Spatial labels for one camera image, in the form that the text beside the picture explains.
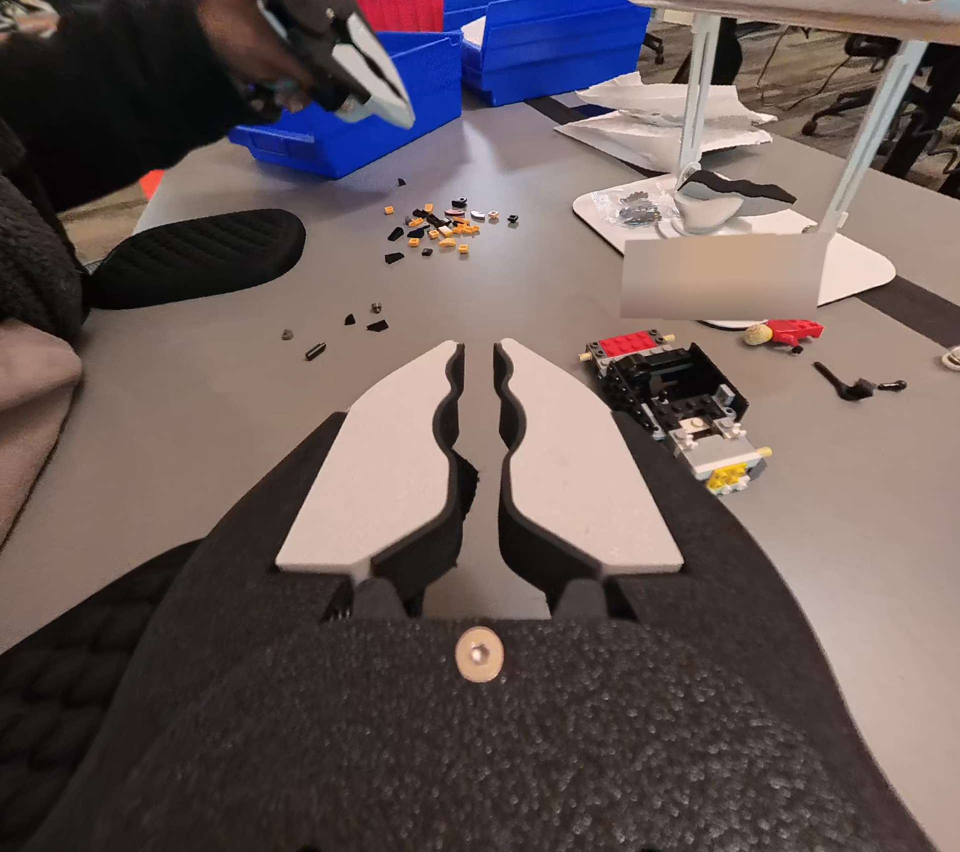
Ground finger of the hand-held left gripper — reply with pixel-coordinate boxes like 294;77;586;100
345;15;417;129
332;40;411;129

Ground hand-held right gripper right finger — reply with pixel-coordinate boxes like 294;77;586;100
492;338;687;618

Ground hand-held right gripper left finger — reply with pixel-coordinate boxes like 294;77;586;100
276;339;479;618

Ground pile of small bricks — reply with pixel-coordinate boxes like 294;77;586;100
382;177;508;266

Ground printed paper bag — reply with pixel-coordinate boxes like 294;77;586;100
577;72;779;127
553;113;774;172

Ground person's left forearm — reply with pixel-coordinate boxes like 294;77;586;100
0;0;256;216

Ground grey desk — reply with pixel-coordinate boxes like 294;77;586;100
0;88;960;852

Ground person's left hand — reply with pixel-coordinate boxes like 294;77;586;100
196;0;318;115

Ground toy brick car chassis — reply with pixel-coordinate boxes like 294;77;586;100
579;330;774;499

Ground white paper sheet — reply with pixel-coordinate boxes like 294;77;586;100
459;0;573;39

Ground black chair armrest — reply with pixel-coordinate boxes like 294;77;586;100
84;208;307;312

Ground red toy minifigure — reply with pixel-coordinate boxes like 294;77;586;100
742;318;825;354

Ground flat printed paper bag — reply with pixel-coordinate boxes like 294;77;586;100
553;113;774;172

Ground clear plastic parts bag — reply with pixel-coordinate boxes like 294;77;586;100
591;188;684;229

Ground black toy wrench piece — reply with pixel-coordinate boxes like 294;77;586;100
813;360;909;403

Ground grey plate with wavy edge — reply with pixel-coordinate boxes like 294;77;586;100
673;168;798;236

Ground tan cloth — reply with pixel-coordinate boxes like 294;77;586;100
0;318;84;546

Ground white book stand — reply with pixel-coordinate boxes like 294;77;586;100
573;0;960;332

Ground black office chair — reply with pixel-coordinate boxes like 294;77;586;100
802;34;960;174

